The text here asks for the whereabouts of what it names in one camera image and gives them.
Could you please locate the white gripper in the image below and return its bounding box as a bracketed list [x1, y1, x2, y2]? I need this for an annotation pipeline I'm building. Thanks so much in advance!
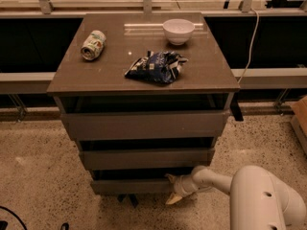
[165, 173, 200, 205]

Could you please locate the grey bottom drawer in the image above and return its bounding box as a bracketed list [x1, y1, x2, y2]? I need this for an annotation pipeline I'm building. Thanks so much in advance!
[89, 168, 205, 196]

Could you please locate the grey drawer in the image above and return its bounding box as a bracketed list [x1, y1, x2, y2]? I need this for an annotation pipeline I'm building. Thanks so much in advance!
[61, 111, 229, 141]
[89, 168, 205, 196]
[80, 148, 215, 171]

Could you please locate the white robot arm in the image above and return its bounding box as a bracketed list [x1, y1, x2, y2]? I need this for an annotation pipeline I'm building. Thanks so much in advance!
[167, 166, 306, 230]

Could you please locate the grey middle drawer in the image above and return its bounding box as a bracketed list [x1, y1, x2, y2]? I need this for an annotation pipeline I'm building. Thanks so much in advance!
[80, 148, 215, 171]

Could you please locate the grey top drawer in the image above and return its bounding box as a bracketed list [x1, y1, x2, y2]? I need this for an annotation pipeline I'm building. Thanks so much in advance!
[61, 111, 229, 141]

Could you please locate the grey drawer cabinet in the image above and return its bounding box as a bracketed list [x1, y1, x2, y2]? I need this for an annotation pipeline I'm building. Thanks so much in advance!
[46, 11, 242, 196]

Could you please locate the blue chip bag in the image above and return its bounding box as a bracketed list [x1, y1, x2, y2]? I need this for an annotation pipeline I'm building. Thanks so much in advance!
[125, 51, 188, 84]

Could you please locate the wooden box right edge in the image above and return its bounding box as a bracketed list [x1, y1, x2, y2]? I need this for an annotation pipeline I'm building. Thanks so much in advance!
[291, 96, 307, 154]

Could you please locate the white bowl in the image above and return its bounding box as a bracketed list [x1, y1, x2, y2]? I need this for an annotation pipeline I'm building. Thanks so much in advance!
[162, 19, 195, 45]

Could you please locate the crushed green white can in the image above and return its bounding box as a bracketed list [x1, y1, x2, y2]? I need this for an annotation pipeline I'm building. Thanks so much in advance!
[81, 30, 106, 60]

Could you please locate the metal railing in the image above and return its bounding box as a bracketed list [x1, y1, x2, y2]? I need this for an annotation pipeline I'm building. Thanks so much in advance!
[0, 0, 307, 16]

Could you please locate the black floor cable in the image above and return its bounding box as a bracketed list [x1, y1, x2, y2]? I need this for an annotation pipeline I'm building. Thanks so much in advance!
[0, 204, 29, 230]

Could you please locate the white cable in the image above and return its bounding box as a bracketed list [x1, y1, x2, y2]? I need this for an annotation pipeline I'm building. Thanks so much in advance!
[237, 7, 261, 84]

